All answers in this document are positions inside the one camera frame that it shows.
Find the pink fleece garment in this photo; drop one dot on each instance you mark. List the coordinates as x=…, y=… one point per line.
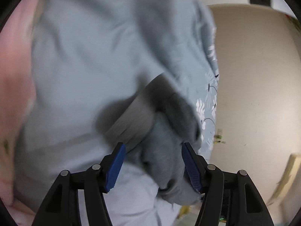
x=17, y=98

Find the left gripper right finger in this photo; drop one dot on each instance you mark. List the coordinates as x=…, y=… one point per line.
x=232, y=197

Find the blue floral duvet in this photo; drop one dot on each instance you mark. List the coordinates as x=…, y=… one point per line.
x=79, y=46

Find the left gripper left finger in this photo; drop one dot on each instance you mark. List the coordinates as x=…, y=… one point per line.
x=61, y=204

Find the dark grey sweater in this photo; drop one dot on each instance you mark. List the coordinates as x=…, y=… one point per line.
x=153, y=121

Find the wall power socket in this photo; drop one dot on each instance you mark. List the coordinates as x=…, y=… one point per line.
x=218, y=137

